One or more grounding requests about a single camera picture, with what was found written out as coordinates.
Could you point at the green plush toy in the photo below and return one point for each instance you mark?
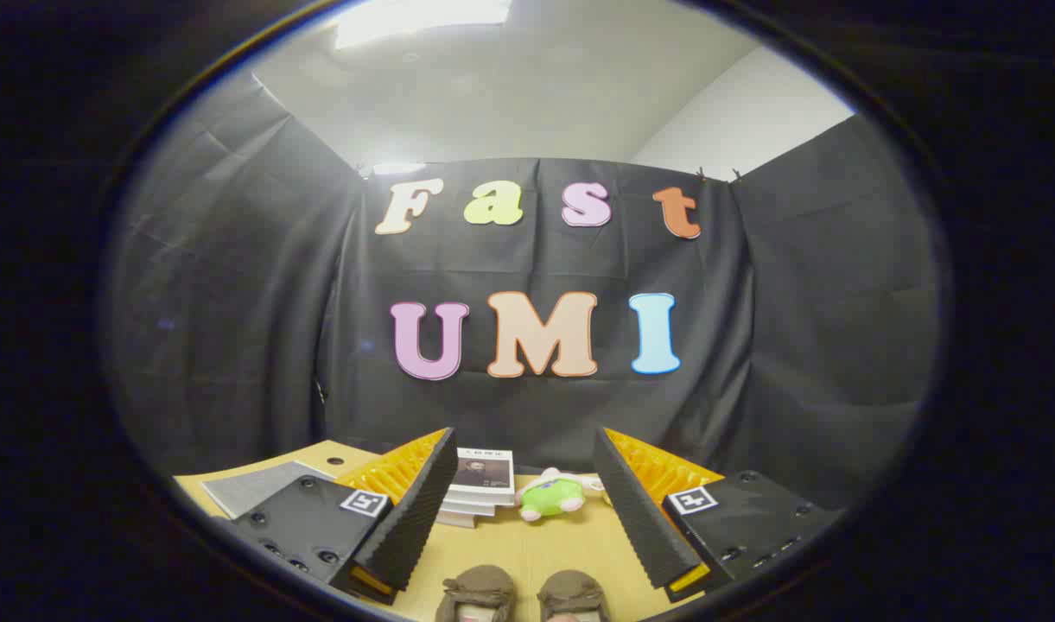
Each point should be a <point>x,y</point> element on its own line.
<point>551,498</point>

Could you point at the ceiling light panel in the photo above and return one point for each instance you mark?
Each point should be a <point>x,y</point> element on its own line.
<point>419,19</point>

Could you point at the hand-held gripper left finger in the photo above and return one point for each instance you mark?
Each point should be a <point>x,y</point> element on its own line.
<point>415,518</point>

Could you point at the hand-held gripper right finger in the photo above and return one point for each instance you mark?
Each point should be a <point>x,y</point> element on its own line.
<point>639,518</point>

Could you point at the black backdrop cloth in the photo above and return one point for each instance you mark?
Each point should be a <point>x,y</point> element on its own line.
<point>536,406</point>

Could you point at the white book with portrait cover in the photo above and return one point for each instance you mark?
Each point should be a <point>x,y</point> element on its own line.
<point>484,471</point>

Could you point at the grey cream storage box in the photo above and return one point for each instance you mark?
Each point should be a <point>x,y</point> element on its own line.
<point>259,488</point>

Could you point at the brown fuzzy shoe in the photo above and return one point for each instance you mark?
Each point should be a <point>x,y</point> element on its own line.
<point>477,587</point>
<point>572,592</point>

